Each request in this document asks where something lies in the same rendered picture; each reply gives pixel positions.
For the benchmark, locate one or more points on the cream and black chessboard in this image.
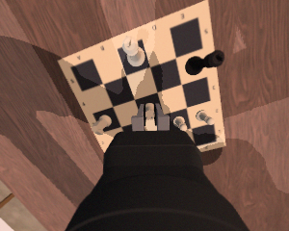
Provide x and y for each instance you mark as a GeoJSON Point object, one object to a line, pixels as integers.
{"type": "Point", "coordinates": [105, 83]}

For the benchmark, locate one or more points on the white chess rook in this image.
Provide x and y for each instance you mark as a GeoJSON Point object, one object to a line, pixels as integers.
{"type": "Point", "coordinates": [149, 111]}

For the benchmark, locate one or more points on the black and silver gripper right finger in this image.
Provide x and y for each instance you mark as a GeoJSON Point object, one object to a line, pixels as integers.
{"type": "Point", "coordinates": [162, 121]}

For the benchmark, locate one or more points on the black chess piece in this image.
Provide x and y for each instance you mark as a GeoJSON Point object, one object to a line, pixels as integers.
{"type": "Point", "coordinates": [196, 64]}

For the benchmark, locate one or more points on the white pawn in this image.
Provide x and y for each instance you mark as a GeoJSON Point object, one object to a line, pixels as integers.
{"type": "Point", "coordinates": [203, 116]}
{"type": "Point", "coordinates": [178, 121]}

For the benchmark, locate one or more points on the white chess piece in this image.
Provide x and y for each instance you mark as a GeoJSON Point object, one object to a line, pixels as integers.
{"type": "Point", "coordinates": [104, 121]}
{"type": "Point", "coordinates": [135, 54]}

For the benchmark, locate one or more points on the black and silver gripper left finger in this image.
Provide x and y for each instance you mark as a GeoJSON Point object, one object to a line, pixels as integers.
{"type": "Point", "coordinates": [138, 121]}

